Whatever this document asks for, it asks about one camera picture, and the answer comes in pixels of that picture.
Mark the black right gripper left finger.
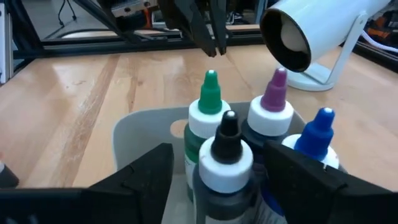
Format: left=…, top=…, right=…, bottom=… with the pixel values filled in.
left=0, top=142, right=175, bottom=224

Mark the large blue-capped dye bottle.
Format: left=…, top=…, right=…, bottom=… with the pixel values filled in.
left=260, top=107, right=340, bottom=218

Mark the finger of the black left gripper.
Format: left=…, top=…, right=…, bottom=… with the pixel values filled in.
left=207, top=0, right=231, bottom=56
left=157, top=0, right=218, bottom=58

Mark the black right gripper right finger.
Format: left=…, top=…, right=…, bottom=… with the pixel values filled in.
left=262, top=140, right=398, bottom=224

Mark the large black-capped dye bottle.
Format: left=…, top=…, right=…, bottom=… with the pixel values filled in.
left=192, top=110, right=268, bottom=224

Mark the white lamp cord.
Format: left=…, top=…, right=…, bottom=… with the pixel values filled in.
left=360, top=29, right=398, bottom=54

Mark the grey plastic bin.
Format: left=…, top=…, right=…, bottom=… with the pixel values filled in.
left=111, top=101, right=308, bottom=224

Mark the large purple-capped dye bottle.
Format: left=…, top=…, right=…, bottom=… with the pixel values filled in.
left=241, top=67, right=295, bottom=175

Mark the large green-capped dye bottle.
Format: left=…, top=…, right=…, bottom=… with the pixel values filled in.
left=183, top=70, right=233, bottom=203

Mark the black aluminium table frame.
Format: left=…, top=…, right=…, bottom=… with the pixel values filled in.
left=0, top=0, right=398, bottom=74

